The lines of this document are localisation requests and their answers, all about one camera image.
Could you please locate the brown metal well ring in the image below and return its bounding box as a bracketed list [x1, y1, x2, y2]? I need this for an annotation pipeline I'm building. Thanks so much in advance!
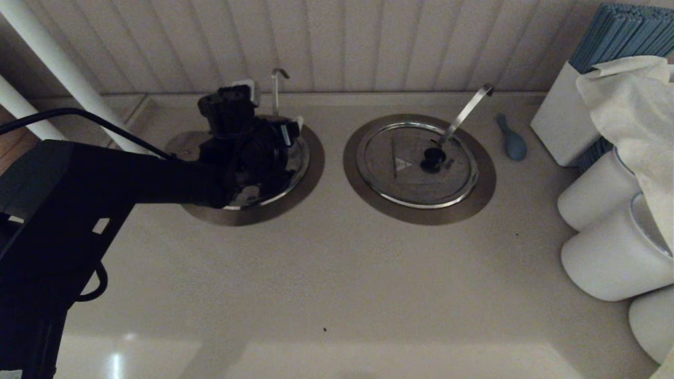
[343, 114, 497, 226]
[166, 124, 325, 227]

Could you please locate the blue stick bundle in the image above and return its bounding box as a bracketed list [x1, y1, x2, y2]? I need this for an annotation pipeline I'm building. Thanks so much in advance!
[569, 3, 674, 74]

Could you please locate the white cylindrical container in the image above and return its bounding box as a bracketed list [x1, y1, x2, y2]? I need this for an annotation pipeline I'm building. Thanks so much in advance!
[557, 148, 640, 232]
[628, 284, 674, 364]
[560, 191, 674, 302]

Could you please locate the thick white shelf pole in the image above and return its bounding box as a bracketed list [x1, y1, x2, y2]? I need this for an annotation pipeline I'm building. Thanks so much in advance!
[0, 0, 153, 156]

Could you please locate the blue plastic spoon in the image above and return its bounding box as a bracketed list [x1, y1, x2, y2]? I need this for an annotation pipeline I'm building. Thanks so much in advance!
[496, 113, 528, 162]

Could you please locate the white rectangular holder box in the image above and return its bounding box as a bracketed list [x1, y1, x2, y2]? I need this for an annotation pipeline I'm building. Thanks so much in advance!
[530, 61, 601, 167]

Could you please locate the white crumpled cloth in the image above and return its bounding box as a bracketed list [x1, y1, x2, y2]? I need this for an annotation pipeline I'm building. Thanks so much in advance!
[576, 55, 674, 379]

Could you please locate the thin white shelf pole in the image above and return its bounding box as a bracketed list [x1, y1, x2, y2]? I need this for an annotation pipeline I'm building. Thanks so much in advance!
[0, 74, 66, 142]

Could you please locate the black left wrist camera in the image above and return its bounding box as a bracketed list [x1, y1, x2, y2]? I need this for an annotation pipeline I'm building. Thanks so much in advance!
[197, 79, 262, 136]

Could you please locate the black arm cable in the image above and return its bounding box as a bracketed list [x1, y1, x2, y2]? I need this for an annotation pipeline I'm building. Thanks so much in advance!
[0, 108, 174, 158]

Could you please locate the black looped cable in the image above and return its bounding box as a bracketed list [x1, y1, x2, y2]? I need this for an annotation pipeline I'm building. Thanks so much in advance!
[74, 261, 108, 303]

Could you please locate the steel ladle handle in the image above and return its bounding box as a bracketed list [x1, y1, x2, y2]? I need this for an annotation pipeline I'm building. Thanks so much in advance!
[437, 83, 494, 147]
[271, 68, 290, 117]

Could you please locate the hinged steel lid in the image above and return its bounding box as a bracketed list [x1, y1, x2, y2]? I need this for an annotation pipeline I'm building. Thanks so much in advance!
[357, 122, 480, 209]
[226, 126, 311, 210]

